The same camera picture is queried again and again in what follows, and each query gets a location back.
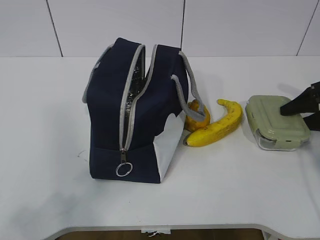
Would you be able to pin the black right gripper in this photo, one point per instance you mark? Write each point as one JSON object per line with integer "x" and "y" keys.
{"x": 307, "y": 102}

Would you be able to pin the green lidded glass food container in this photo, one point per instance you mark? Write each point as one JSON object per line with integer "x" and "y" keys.
{"x": 273, "y": 131}

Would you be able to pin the yellow banana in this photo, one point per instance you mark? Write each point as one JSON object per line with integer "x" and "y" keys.
{"x": 203, "y": 133}

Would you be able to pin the navy blue insulated lunch bag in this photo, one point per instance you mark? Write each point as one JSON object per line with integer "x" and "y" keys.
{"x": 137, "y": 114}

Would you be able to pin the white tape on table edge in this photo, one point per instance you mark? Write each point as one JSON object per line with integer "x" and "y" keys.
{"x": 154, "y": 232}

